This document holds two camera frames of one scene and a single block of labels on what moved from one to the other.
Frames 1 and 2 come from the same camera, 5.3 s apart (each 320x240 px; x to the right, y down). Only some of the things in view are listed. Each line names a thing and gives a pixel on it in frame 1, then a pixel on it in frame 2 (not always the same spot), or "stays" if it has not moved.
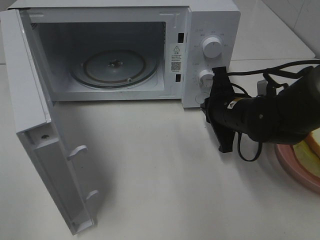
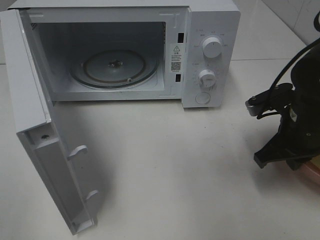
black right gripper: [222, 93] to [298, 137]
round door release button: [200, 98] stays
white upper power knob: [212, 47] stays
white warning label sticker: [176, 58] stays
